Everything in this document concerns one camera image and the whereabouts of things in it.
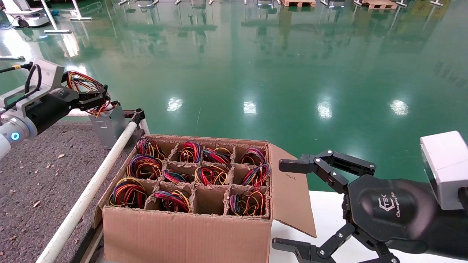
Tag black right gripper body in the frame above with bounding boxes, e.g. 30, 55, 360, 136
344, 175, 439, 253

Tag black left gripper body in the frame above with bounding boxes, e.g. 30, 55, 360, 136
26, 87, 81, 136

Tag silver power supply coloured wires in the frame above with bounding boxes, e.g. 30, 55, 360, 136
66, 70, 129, 150

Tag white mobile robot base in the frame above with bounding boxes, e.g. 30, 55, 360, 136
2, 0, 50, 28

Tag black pipe connector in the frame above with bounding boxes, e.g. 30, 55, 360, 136
122, 108, 146, 127

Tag white stand with foot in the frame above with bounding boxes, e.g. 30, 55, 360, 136
69, 0, 93, 22
40, 0, 72, 35

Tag brown cardboard box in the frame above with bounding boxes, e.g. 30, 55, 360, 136
92, 134, 317, 263

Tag wooden pallet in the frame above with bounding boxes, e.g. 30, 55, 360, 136
281, 0, 317, 8
362, 0, 398, 10

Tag long white rail pipe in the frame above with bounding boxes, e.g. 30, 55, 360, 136
64, 108, 92, 118

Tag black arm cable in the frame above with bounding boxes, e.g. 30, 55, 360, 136
0, 62, 43, 112

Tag power supply with coloured wires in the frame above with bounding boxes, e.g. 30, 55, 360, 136
240, 148, 268, 166
109, 177, 148, 209
127, 154, 163, 180
202, 147, 232, 165
163, 170, 190, 184
136, 138, 167, 160
153, 190, 190, 213
194, 165, 228, 186
229, 189, 267, 217
242, 164, 271, 188
178, 141, 202, 163

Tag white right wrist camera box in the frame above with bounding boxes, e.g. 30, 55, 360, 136
419, 131, 468, 211

